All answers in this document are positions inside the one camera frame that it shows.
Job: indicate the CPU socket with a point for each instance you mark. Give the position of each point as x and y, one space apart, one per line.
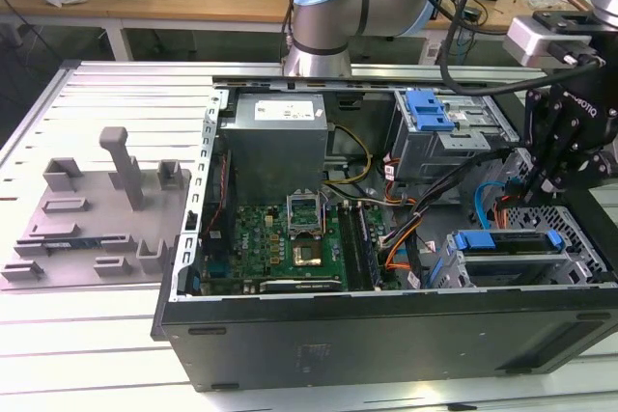
307 254

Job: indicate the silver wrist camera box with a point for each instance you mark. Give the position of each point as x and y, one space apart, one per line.
531 40

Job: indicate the RAM stick blue label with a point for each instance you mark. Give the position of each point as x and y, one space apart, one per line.
369 248

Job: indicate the grey power supply unit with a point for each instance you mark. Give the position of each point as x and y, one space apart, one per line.
270 161

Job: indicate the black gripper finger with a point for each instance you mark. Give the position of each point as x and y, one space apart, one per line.
562 132
531 118

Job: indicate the green motherboard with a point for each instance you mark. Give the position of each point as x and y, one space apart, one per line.
261 238

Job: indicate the black open PC case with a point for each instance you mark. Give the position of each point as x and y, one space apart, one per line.
338 344

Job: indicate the dark RAM stick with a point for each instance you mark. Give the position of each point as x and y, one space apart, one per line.
72 244

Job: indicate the metal drive cage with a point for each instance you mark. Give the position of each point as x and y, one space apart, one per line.
425 156

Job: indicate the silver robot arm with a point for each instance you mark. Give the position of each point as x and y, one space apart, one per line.
328 11

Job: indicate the black graphics card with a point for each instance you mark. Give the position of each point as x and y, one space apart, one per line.
299 286

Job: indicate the black case fan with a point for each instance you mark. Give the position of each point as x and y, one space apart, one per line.
217 190

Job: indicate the grey parts rack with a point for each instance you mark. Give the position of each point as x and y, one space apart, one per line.
96 219

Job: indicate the perforated metal disk bay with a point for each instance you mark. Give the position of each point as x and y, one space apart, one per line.
512 271

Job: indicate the blue plastic drive latch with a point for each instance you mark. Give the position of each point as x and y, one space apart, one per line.
437 122
422 103

